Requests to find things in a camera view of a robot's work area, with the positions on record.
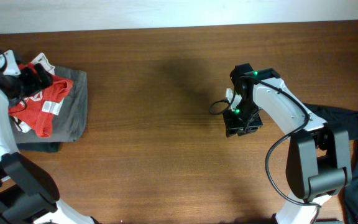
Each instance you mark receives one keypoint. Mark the dark folded garment bottom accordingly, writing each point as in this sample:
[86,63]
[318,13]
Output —
[49,147]

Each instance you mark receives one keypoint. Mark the white Puma shirt folded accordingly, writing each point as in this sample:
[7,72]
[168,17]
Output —
[43,60]

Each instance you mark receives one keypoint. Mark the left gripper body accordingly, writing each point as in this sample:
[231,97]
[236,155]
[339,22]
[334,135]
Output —
[27,83]

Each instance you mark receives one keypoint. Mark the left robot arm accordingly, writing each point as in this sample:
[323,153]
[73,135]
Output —
[28,194]

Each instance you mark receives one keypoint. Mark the grey folded garment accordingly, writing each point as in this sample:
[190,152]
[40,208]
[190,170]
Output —
[70,124]

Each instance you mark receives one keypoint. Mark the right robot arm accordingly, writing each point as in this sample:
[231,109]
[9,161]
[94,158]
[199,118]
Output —
[318,161]

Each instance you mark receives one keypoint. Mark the red orange printed t-shirt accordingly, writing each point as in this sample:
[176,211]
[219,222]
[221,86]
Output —
[36,112]

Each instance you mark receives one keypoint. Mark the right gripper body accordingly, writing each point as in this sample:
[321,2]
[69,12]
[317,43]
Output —
[245,117]

